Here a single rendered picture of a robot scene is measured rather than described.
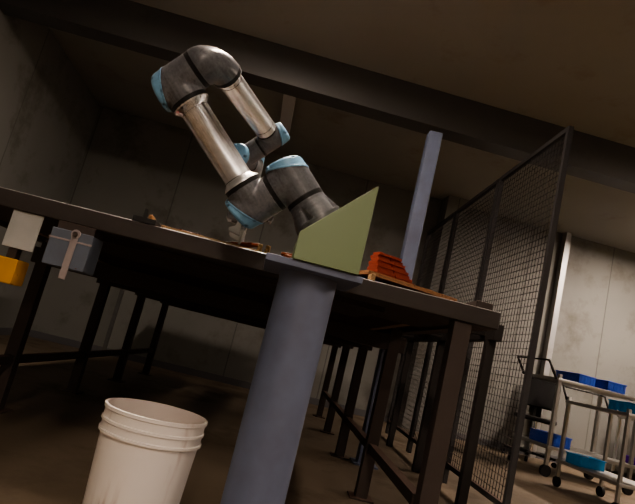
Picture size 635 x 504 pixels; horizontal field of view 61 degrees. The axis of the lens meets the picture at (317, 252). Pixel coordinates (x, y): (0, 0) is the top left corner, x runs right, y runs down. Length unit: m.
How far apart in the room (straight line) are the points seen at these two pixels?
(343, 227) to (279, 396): 0.48
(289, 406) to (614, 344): 7.28
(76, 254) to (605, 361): 7.44
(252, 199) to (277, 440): 0.67
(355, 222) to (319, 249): 0.12
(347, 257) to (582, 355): 6.95
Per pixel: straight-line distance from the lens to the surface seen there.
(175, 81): 1.68
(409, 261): 3.88
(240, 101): 1.78
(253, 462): 1.53
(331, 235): 1.47
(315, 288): 1.51
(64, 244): 1.91
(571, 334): 8.18
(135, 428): 1.60
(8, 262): 1.96
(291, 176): 1.59
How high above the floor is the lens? 0.65
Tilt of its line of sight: 10 degrees up
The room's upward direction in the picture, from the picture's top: 14 degrees clockwise
